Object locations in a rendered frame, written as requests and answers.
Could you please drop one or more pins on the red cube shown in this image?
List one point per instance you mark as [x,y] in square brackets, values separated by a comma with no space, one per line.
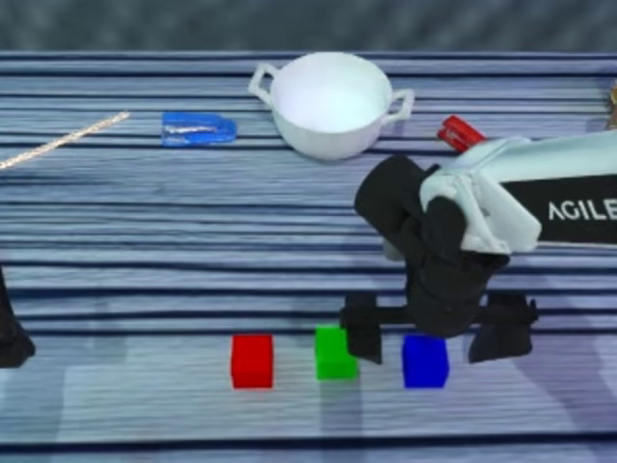
[251,362]

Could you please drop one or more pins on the brown object at edge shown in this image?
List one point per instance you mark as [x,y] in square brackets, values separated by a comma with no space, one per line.
[613,108]

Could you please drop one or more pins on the red stapler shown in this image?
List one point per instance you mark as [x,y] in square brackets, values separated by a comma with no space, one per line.
[458,132]

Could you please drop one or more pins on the thin beige stick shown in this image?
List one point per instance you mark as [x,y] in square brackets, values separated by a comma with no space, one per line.
[62,140]

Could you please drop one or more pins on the green cube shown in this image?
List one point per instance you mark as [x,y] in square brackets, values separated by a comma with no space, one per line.
[332,359]

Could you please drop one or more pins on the blue cube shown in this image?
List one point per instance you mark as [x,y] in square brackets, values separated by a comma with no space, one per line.
[424,362]

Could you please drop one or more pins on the blue stapler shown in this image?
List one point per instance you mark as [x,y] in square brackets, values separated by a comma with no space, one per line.
[197,129]

